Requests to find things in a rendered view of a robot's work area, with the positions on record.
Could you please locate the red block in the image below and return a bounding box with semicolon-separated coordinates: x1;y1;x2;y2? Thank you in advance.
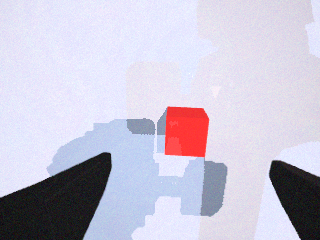
165;107;209;157

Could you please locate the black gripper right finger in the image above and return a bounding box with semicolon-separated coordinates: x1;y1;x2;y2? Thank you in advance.
268;159;320;240

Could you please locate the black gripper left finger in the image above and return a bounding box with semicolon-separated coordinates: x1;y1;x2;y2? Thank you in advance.
0;152;112;240

